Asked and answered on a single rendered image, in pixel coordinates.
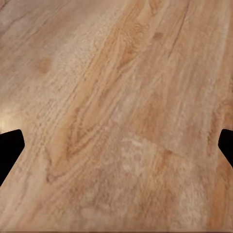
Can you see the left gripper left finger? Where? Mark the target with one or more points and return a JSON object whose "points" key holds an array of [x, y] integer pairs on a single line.
{"points": [[11, 146]]}

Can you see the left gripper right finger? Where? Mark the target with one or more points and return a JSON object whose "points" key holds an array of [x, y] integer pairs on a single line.
{"points": [[225, 144]]}

